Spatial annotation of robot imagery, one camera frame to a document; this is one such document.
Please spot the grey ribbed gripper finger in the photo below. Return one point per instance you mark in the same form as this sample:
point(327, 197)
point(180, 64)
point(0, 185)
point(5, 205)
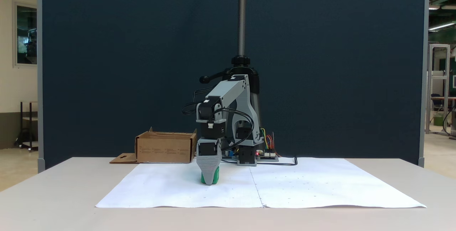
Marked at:
point(208, 168)

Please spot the framed wall window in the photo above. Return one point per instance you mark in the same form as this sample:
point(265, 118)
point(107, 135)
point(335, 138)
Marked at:
point(26, 35)

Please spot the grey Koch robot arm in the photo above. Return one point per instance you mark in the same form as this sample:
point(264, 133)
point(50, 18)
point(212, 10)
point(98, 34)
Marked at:
point(231, 92)

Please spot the fluorescent ceiling light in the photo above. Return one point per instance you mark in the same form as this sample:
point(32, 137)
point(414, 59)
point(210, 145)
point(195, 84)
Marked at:
point(441, 26)

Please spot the blue circuit board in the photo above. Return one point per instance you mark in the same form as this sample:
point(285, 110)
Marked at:
point(231, 152)

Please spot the brown cardboard box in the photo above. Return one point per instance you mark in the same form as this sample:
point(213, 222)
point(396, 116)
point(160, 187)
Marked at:
point(164, 149)

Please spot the black shelf cart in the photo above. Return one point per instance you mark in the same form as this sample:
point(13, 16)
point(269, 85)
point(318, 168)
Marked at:
point(21, 124)

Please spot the white paper sheet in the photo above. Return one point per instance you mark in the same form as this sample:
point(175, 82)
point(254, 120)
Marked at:
point(160, 188)
point(338, 184)

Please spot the dark blue partition wall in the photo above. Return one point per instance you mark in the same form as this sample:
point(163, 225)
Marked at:
point(107, 63)

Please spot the aluminium profile frame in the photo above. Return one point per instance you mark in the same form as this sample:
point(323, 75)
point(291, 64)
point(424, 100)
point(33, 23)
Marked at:
point(447, 81)

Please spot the green bin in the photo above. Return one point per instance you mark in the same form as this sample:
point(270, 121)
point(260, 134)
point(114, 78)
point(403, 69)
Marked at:
point(439, 120)

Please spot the green die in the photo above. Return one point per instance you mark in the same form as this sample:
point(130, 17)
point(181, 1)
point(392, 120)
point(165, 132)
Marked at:
point(216, 177)

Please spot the blue office chair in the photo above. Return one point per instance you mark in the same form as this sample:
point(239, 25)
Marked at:
point(436, 101)

